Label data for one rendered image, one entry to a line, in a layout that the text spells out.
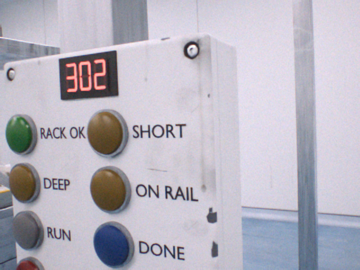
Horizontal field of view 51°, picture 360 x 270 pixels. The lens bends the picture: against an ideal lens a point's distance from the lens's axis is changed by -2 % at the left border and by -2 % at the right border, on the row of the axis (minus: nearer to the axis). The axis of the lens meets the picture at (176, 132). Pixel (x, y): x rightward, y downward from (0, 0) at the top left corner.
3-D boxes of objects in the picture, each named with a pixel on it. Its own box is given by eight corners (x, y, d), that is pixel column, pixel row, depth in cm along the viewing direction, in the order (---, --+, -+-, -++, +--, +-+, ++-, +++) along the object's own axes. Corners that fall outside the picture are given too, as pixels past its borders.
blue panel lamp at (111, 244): (126, 272, 23) (124, 228, 23) (91, 265, 24) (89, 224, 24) (134, 267, 24) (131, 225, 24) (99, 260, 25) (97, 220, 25)
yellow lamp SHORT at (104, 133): (120, 156, 23) (117, 110, 23) (85, 155, 24) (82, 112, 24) (127, 154, 23) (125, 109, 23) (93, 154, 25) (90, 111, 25)
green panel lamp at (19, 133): (28, 154, 27) (26, 115, 26) (3, 153, 28) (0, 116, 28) (37, 153, 27) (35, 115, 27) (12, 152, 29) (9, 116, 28)
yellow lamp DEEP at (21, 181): (32, 204, 27) (29, 166, 27) (6, 201, 28) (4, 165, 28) (40, 202, 27) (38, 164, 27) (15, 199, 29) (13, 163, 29)
